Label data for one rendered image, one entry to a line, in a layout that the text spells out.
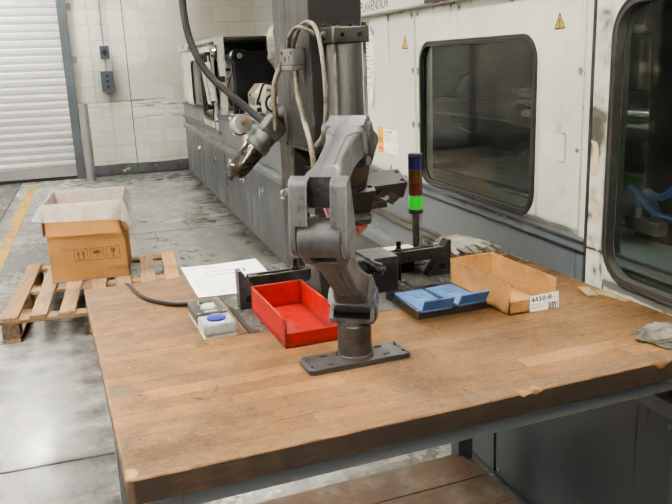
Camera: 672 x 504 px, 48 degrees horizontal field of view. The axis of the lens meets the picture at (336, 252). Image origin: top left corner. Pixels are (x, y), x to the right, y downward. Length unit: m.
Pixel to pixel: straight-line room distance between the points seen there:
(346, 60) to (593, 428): 1.13
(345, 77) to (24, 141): 9.33
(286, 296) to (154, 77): 9.26
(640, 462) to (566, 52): 1.03
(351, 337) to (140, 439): 0.41
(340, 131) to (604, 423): 1.13
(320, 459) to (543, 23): 1.40
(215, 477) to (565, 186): 1.31
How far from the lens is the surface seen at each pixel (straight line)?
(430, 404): 1.24
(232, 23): 11.02
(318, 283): 1.73
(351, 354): 1.37
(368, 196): 1.38
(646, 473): 1.98
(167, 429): 1.22
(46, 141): 10.83
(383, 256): 1.78
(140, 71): 10.85
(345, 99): 1.69
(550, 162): 2.14
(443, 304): 1.60
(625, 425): 1.99
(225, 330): 1.56
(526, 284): 1.77
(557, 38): 2.10
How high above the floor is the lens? 1.44
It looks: 14 degrees down
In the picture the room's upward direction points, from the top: 2 degrees counter-clockwise
